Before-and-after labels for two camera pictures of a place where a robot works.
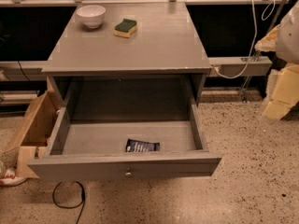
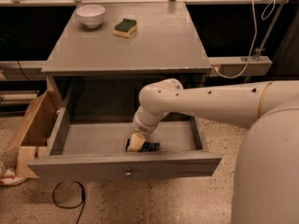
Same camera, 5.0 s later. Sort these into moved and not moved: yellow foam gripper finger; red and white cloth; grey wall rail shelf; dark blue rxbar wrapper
Moved: yellow foam gripper finger
Not moved: red and white cloth; grey wall rail shelf; dark blue rxbar wrapper
